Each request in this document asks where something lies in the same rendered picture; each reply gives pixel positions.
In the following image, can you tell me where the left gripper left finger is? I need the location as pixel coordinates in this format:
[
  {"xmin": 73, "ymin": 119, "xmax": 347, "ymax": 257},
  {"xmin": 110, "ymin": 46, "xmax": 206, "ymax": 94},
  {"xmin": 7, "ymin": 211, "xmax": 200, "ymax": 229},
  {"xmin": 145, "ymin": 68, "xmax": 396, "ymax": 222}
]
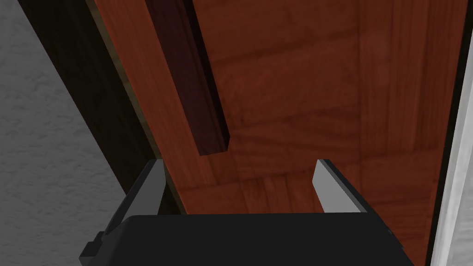
[{"xmin": 105, "ymin": 159, "xmax": 166, "ymax": 236}]

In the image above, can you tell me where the red-brown wooden cupboard door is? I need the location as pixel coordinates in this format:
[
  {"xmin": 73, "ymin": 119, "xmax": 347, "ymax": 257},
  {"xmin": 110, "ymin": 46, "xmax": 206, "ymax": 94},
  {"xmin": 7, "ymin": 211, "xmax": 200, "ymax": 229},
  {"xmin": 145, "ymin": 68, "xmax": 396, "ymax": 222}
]
[{"xmin": 85, "ymin": 0, "xmax": 470, "ymax": 266}]

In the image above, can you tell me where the dark brown bar handle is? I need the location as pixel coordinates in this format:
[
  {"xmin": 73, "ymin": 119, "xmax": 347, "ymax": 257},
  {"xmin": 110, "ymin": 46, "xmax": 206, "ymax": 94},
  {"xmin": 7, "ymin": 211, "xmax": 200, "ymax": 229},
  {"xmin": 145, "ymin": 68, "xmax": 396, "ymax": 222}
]
[{"xmin": 145, "ymin": 0, "xmax": 230, "ymax": 157}]

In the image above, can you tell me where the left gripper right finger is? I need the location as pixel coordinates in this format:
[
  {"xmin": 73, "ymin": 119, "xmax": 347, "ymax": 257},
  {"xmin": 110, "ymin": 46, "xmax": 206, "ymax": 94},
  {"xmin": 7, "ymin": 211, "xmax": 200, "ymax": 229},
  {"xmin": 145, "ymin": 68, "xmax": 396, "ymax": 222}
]
[{"xmin": 312, "ymin": 159, "xmax": 368, "ymax": 214}]

